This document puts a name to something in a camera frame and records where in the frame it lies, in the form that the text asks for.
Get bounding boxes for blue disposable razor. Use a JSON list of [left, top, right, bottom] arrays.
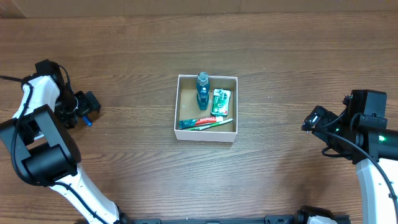
[[82, 116, 93, 127]]

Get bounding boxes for red teal toothpaste tube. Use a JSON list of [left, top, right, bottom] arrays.
[[178, 116, 224, 129]]

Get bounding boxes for green white soap packet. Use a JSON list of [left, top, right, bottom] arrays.
[[211, 88, 231, 116]]

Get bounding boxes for teal mouthwash bottle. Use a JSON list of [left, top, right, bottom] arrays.
[[197, 72, 210, 110]]

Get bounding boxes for green white toothbrush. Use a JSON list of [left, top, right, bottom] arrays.
[[186, 118, 233, 131]]

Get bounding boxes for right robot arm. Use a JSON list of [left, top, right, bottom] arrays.
[[302, 90, 397, 223]]

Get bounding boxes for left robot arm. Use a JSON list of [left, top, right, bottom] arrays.
[[1, 59, 131, 223]]

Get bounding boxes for white cardboard box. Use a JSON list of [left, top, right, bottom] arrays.
[[174, 75, 238, 142]]

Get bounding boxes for right black cable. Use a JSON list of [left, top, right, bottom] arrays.
[[310, 111, 398, 215]]

